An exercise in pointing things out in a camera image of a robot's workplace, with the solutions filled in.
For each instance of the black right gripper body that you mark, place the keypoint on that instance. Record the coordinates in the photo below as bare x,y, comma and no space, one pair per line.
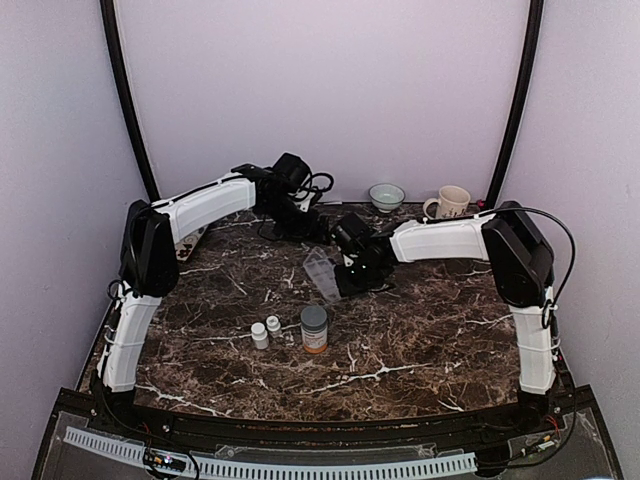
361,279

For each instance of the clear plastic pill organizer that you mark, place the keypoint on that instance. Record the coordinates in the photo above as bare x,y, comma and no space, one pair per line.
320,269

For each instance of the orange pill bottle grey cap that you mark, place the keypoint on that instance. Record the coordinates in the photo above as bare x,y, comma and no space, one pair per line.
314,329

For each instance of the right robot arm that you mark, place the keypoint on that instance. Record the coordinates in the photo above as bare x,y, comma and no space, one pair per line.
520,257

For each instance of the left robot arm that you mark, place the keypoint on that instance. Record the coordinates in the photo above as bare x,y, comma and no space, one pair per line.
285,192

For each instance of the small teal patterned bowl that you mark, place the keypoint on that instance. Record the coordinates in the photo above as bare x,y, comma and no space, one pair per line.
386,197

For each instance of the white pill bottle rear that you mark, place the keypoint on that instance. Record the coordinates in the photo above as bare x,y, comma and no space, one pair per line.
274,326

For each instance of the white pill bottle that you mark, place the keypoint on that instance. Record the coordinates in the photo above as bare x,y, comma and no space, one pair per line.
274,326
259,336

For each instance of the cream ceramic mug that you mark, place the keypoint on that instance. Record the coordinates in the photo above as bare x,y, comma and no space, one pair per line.
451,201

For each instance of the white pill bottle front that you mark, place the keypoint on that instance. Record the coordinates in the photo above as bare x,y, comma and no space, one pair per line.
259,336

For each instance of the square floral ceramic plate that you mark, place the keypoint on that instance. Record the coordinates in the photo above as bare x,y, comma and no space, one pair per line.
186,246

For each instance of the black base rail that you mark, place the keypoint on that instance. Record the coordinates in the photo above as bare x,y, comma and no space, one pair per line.
176,421

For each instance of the black right frame post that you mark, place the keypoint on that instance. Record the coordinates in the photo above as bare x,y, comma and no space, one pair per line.
521,89

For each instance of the black frame post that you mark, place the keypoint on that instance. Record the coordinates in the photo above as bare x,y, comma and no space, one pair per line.
119,71
521,89

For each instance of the white slotted cable duct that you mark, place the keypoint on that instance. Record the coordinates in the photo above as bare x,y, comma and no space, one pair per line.
265,464

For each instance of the black left frame post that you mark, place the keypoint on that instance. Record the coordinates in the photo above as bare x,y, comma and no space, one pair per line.
119,71

